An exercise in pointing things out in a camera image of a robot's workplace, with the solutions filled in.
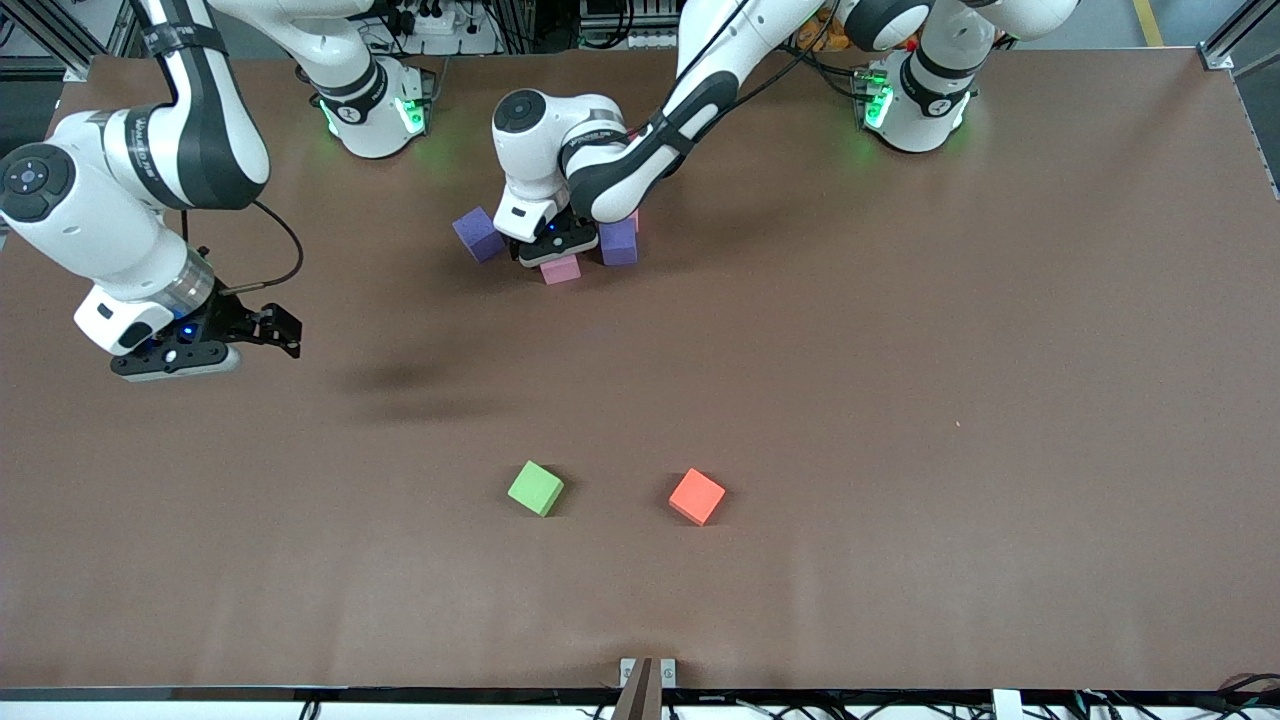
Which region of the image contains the white power strip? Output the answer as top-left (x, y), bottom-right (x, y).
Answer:
top-left (580, 28), bottom-right (686, 51)
top-left (390, 0), bottom-right (473, 36)

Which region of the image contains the black cable bundle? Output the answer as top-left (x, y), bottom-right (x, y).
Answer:
top-left (1060, 672), bottom-right (1280, 720)

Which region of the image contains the orange foam cube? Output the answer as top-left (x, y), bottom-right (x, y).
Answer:
top-left (668, 467), bottom-right (727, 527)

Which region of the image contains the metal table edge bracket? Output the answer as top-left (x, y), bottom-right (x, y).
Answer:
top-left (619, 657), bottom-right (678, 689)

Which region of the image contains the green foam cube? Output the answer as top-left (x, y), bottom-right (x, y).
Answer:
top-left (507, 460), bottom-right (566, 518)

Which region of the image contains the pile of orange objects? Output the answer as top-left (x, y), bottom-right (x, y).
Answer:
top-left (797, 0), bottom-right (861, 53)

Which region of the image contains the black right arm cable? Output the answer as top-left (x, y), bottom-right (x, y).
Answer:
top-left (180, 198), bottom-right (305, 294)

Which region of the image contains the purple foam cube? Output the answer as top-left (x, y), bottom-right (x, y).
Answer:
top-left (598, 215), bottom-right (639, 267)
top-left (451, 206), bottom-right (506, 264)

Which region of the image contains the aluminium frame corner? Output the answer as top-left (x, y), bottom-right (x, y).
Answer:
top-left (0, 0), bottom-right (141, 83)
top-left (1198, 0), bottom-right (1280, 196)

